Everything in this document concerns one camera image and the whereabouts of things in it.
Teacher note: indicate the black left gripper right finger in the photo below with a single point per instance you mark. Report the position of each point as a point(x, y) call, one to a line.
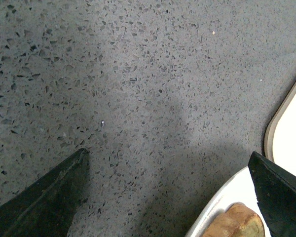
point(275, 189)

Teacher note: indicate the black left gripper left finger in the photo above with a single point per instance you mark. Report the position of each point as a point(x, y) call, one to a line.
point(47, 207)

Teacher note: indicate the white round plate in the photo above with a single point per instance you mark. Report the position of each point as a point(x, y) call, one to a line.
point(238, 189)

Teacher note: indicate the bottom bread slice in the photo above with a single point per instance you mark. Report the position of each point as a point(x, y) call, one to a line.
point(237, 221)

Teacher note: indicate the pink bunny tray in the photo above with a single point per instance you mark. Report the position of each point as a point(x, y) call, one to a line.
point(280, 135)

